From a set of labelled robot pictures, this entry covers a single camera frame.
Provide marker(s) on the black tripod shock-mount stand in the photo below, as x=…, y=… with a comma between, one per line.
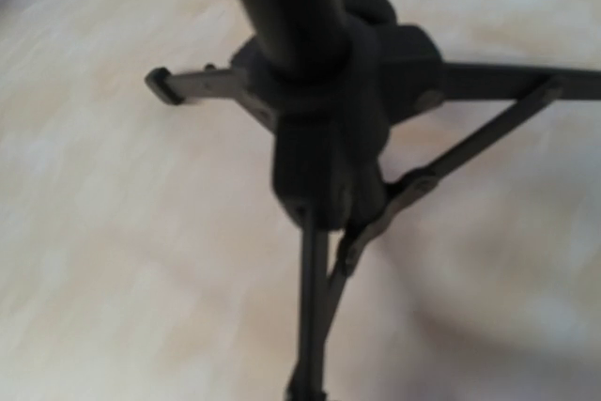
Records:
x=329, y=79

